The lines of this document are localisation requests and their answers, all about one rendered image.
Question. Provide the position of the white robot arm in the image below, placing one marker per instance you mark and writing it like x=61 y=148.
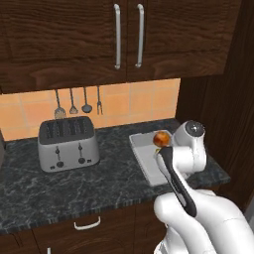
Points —
x=211 y=218

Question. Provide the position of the brown orange chicken drumstick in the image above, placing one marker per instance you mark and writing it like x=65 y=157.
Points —
x=161 y=139

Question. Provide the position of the yellow lemon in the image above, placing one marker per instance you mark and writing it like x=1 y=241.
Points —
x=157 y=152

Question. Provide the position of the grey rectangular tray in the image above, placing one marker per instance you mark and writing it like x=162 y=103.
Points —
x=147 y=158

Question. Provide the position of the hanging metal ladle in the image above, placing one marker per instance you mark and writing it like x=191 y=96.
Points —
x=86 y=107

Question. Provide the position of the hanging small metal spatula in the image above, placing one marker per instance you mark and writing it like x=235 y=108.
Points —
x=73 y=109

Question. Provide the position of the silver four-slot toaster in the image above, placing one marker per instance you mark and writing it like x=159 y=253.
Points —
x=67 y=149

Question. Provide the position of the hanging slotted metal spatula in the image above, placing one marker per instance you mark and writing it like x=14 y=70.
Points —
x=60 y=112

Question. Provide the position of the dark wood tall cabinet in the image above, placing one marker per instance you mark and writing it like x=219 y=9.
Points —
x=228 y=109

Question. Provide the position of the dark wood base cupboard door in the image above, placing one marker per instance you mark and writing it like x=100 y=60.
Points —
x=145 y=231

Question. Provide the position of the dark wood drawer front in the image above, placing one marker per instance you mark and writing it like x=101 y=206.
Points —
x=109 y=234

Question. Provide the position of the dark grey appliance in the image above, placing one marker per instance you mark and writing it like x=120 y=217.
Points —
x=1 y=149

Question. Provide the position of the dark wood base cupboard front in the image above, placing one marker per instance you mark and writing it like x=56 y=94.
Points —
x=16 y=243

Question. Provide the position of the dark wood wall cupboard door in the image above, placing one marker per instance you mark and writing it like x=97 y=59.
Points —
x=185 y=36
x=59 y=43

